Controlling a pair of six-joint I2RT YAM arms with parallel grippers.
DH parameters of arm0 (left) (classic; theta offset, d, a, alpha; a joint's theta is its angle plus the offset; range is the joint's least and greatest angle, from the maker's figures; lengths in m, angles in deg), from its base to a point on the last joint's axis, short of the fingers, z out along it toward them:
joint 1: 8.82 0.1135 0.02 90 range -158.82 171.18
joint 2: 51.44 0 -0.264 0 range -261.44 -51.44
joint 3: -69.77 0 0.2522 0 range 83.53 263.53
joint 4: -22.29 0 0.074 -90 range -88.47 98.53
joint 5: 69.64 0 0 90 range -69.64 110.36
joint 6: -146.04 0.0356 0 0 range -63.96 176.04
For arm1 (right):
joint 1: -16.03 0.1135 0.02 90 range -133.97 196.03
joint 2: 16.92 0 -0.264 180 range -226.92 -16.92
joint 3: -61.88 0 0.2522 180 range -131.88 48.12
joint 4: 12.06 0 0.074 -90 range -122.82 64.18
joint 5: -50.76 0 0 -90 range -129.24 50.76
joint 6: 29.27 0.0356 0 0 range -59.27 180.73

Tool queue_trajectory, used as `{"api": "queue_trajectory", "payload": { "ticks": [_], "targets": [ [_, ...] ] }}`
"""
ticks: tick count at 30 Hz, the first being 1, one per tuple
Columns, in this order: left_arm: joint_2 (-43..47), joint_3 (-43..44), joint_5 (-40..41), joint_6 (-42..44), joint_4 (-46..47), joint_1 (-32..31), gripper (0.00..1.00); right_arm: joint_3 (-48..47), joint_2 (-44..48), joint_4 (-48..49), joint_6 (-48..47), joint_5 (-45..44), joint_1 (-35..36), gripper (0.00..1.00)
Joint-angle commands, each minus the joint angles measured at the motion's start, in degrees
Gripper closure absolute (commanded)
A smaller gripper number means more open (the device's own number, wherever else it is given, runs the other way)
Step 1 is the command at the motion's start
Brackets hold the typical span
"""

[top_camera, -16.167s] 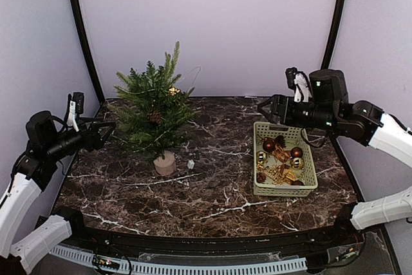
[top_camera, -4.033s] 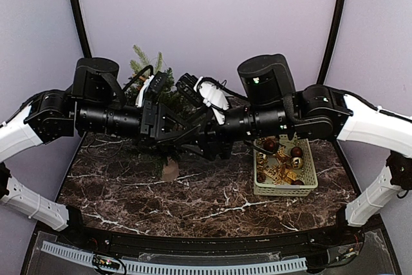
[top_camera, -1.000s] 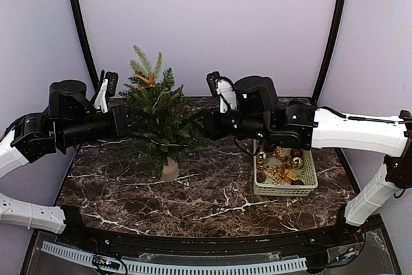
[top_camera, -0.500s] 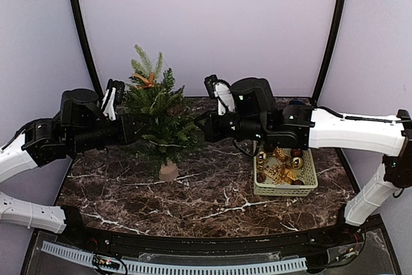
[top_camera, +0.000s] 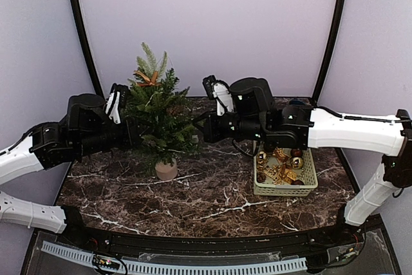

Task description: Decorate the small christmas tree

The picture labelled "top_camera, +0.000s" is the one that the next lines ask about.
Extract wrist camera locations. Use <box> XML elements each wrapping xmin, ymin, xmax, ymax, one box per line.
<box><xmin>202</xmin><ymin>75</ymin><xmax>234</xmax><ymax>116</ymax></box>
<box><xmin>105</xmin><ymin>83</ymin><xmax>129</xmax><ymax>124</ymax></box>

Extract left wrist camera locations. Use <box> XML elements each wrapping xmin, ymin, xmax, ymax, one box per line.
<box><xmin>105</xmin><ymin>83</ymin><xmax>129</xmax><ymax>124</ymax></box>

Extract gold bauble left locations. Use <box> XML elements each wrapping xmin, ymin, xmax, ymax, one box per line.
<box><xmin>257</xmin><ymin>151</ymin><xmax>268</xmax><ymax>164</ymax></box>

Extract dark blue mug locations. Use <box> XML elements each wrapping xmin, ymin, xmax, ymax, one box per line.
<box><xmin>289</xmin><ymin>99</ymin><xmax>306</xmax><ymax>106</ymax></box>

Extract small green christmas tree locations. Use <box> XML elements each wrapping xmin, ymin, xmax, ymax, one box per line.
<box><xmin>124</xmin><ymin>42</ymin><xmax>200</xmax><ymax>175</ymax></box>

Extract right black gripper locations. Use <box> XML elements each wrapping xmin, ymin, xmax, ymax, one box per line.
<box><xmin>192</xmin><ymin>108</ymin><xmax>268</xmax><ymax>143</ymax></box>

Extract copper ribbon bow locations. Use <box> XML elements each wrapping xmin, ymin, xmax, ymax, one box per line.
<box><xmin>134</xmin><ymin>70</ymin><xmax>160</xmax><ymax>87</ymax></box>
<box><xmin>272</xmin><ymin>147</ymin><xmax>290</xmax><ymax>163</ymax></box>

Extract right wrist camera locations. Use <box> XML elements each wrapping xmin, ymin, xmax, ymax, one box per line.
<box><xmin>202</xmin><ymin>75</ymin><xmax>234</xmax><ymax>116</ymax></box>

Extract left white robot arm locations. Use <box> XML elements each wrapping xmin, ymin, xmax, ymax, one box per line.
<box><xmin>1</xmin><ymin>93</ymin><xmax>149</xmax><ymax>247</ymax></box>

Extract white cable duct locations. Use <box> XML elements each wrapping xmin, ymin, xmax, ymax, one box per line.
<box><xmin>41</xmin><ymin>241</ymin><xmax>308</xmax><ymax>274</ymax></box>

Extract gold bauble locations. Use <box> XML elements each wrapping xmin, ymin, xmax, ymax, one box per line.
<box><xmin>290</xmin><ymin>156</ymin><xmax>304</xmax><ymax>169</ymax></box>
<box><xmin>257</xmin><ymin>151</ymin><xmax>268</xmax><ymax>164</ymax></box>

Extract brown bauble front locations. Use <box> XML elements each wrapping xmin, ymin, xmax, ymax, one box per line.
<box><xmin>291</xmin><ymin>180</ymin><xmax>304</xmax><ymax>185</ymax></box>

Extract gold bauble right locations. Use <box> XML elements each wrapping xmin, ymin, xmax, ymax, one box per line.
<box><xmin>290</xmin><ymin>156</ymin><xmax>304</xmax><ymax>169</ymax></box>

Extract dark pine cone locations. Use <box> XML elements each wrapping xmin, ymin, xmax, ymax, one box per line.
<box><xmin>167</xmin><ymin>104</ymin><xmax>185</xmax><ymax>117</ymax></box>

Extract brown bauble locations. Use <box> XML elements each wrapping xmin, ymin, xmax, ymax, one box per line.
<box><xmin>291</xmin><ymin>180</ymin><xmax>304</xmax><ymax>185</ymax></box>
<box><xmin>290</xmin><ymin>149</ymin><xmax>303</xmax><ymax>158</ymax></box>

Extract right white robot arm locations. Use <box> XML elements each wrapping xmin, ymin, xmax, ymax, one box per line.
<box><xmin>192</xmin><ymin>75</ymin><xmax>411</xmax><ymax>245</ymax></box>

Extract pale green plastic basket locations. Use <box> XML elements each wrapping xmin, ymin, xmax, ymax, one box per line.
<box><xmin>253</xmin><ymin>145</ymin><xmax>318</xmax><ymax>196</ymax></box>

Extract round wooden tree base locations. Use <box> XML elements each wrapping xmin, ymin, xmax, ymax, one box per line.
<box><xmin>155</xmin><ymin>159</ymin><xmax>178</xmax><ymax>181</ymax></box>

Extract brown pine cone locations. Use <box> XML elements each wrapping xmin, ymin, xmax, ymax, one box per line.
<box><xmin>256</xmin><ymin>173</ymin><xmax>267</xmax><ymax>184</ymax></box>

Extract brown bauble right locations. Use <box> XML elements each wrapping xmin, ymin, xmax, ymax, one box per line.
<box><xmin>290</xmin><ymin>149</ymin><xmax>303</xmax><ymax>158</ymax></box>

